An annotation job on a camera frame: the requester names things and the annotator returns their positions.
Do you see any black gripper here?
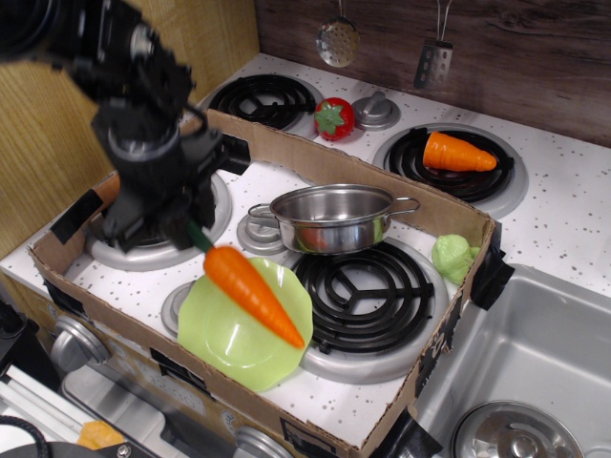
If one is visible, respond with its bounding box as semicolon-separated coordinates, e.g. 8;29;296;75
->
92;102;224;253

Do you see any orange toy carrot green stem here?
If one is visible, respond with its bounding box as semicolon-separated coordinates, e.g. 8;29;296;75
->
200;244;306;349

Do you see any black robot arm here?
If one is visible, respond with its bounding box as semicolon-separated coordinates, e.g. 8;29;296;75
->
1;1;223;251

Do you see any light green plastic plate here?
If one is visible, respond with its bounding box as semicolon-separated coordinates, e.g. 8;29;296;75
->
178;258;313;391

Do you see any stemless orange toy carrot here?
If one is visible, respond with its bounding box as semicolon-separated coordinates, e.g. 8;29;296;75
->
423;132;497;172

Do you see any front left black burner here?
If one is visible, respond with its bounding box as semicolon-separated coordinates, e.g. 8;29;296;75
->
86;173;232;272

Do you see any orange toy half fruit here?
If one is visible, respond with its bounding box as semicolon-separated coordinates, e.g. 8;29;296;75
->
95;171;120;204

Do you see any silver middle stove knob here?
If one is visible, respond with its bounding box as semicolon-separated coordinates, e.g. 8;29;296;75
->
237;214;286;256

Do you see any silver stove knob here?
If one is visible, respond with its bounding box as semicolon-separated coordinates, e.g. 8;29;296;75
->
237;214;286;256
352;91;401;132

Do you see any brown cardboard fence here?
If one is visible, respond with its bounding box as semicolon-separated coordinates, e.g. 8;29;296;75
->
30;110;500;457

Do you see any small steel pot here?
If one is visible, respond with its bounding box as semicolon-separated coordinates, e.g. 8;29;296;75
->
248;183;421;256

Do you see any silver front oven knob left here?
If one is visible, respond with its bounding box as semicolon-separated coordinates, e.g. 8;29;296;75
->
51;315;111;373

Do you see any silver oven knob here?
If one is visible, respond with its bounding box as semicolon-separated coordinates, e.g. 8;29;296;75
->
232;426;293;458
51;315;111;373

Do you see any red toy strawberry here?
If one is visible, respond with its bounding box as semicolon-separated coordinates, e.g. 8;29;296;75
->
314;97;355;141

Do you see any silver back stove knob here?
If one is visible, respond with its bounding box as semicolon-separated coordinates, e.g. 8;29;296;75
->
352;91;401;132

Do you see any front right black burner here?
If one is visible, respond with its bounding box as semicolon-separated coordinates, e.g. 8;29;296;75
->
284;239;450;385

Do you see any hanging steel skimmer ladle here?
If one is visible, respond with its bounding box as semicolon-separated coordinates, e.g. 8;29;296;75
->
316;0;360;69

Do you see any silver front oven knob right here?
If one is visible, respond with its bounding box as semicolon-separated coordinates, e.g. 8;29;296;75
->
232;426;293;458

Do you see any green toy lettuce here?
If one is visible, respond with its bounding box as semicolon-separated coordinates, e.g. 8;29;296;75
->
431;235;480;285

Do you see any hanging steel slotted spatula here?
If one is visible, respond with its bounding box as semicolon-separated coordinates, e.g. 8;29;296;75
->
413;0;453;90

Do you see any back right black burner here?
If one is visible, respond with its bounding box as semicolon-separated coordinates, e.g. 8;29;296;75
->
372;123;529;219

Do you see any silver toy sink basin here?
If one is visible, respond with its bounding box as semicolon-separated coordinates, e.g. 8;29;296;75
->
411;265;610;457

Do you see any steel pot lid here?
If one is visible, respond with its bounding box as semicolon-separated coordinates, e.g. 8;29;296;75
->
450;401;583;457

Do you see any black cable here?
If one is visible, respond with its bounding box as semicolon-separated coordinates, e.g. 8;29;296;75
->
0;414;52;458

